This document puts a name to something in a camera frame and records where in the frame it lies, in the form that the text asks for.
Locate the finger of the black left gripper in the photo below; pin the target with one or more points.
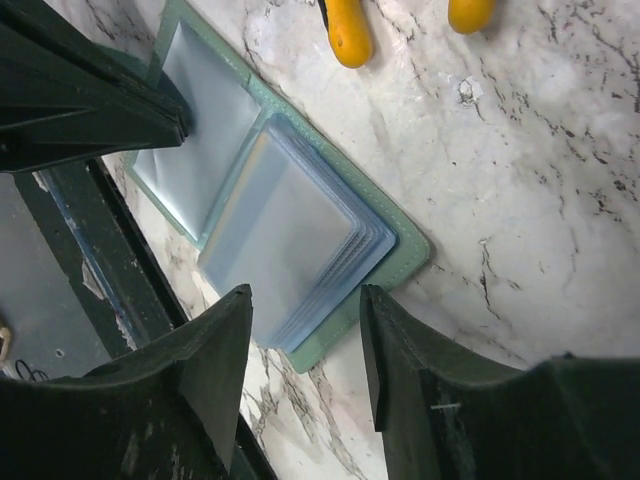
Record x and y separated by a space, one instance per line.
63 99

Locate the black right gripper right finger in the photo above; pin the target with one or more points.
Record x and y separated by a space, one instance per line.
446 412

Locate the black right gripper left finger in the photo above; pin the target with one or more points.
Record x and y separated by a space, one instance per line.
166 411

